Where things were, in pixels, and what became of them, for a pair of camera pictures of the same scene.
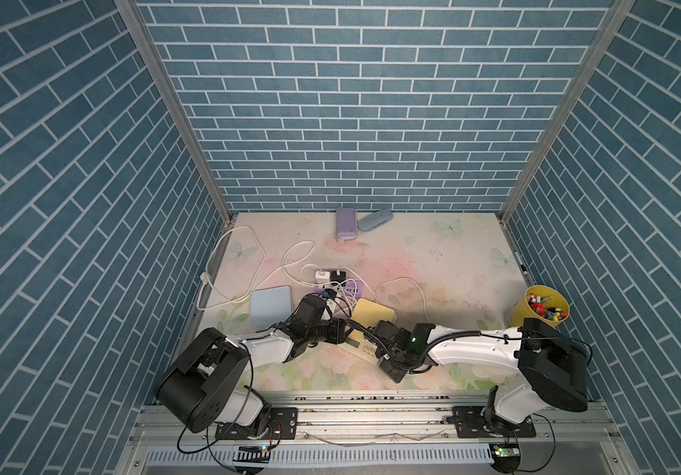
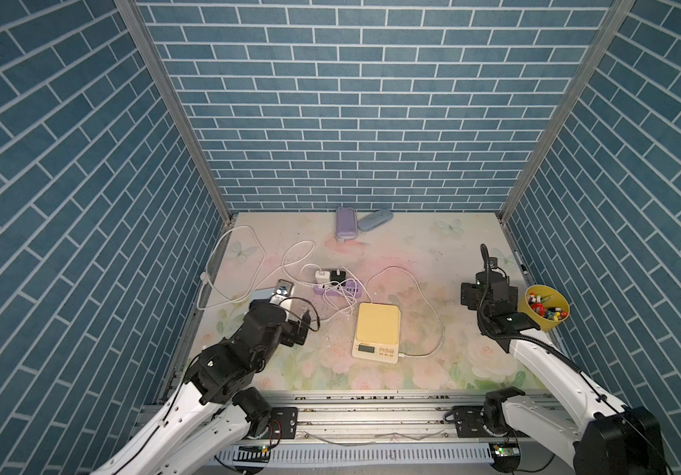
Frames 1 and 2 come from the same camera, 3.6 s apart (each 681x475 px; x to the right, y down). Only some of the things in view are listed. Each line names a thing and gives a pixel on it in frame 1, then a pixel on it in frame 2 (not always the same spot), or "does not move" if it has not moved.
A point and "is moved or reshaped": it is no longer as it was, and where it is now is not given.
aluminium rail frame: x=387 y=433 does not move
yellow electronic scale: x=366 y=314 is moved or reshaped
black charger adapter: x=338 y=278 does not move
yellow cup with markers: x=538 y=303 does not move
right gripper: x=383 y=366 to x=467 y=292
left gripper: x=337 y=332 to x=294 y=326
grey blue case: x=374 y=220 does not move
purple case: x=345 y=224 does not move
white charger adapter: x=323 y=277 does not move
